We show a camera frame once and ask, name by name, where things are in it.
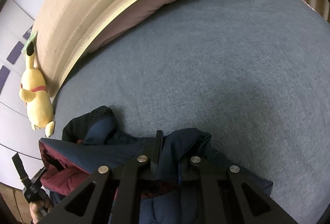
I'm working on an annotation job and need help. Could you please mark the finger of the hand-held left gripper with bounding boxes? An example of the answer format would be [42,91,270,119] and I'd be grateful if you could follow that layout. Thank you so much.
[12,153,29,183]

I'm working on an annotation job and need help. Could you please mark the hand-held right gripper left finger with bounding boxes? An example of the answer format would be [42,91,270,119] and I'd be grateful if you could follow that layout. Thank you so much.
[42,130,163,224]

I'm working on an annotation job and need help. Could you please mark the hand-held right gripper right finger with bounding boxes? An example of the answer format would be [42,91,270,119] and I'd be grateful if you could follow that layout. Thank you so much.
[180,155,301,224]

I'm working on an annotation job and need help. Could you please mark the navy puffer jacket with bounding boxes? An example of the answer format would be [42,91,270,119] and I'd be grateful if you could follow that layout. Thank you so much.
[39,106,274,224]

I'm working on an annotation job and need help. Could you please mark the person's left hand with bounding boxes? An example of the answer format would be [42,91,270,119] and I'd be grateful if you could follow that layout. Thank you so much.
[29,199,53,224]

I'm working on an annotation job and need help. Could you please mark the yellow plush toy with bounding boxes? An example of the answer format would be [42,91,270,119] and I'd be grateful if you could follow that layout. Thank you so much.
[19,41,56,138]

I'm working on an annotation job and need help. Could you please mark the grey bed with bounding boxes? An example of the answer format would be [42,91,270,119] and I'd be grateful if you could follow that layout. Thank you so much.
[49,0,330,224]

